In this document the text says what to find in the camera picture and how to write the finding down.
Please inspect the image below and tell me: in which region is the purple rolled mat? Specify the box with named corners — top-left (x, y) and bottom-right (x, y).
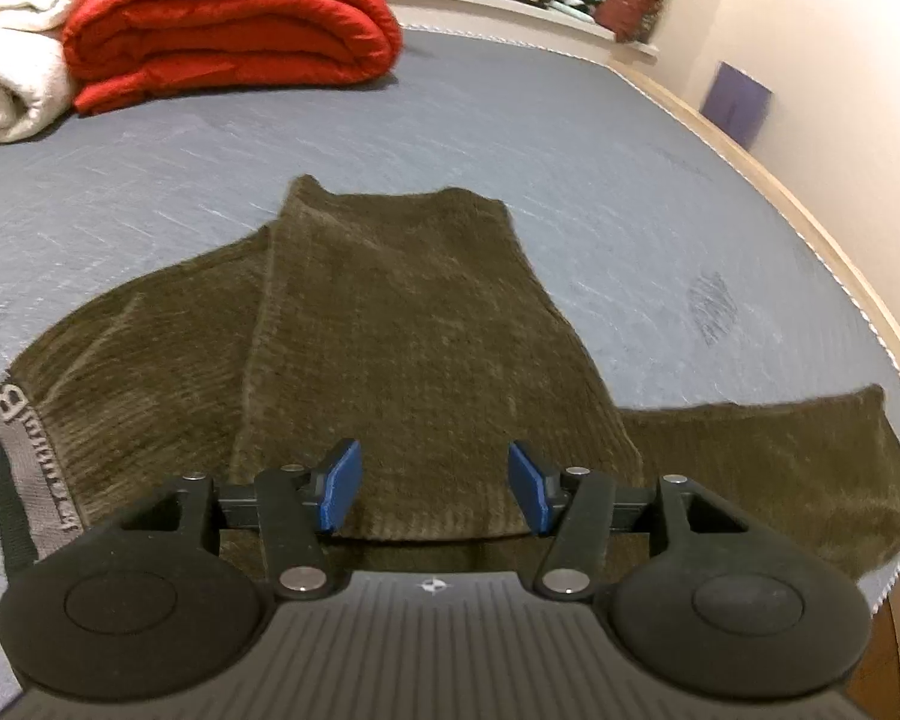
top-left (701, 61), bottom-right (773, 149)

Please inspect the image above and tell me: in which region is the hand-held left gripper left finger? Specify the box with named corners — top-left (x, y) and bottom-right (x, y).
top-left (101, 439), bottom-right (365, 602)

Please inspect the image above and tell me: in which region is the red folded comforter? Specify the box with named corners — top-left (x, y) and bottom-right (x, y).
top-left (61, 0), bottom-right (404, 116)

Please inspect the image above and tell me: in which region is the grey window ledge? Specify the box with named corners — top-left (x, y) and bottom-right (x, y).
top-left (379, 0), bottom-right (659, 65)

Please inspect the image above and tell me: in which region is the white folded blanket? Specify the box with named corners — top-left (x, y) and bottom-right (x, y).
top-left (0, 0), bottom-right (106, 149)

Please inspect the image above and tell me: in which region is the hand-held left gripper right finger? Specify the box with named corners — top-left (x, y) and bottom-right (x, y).
top-left (506, 440), bottom-right (767, 601)

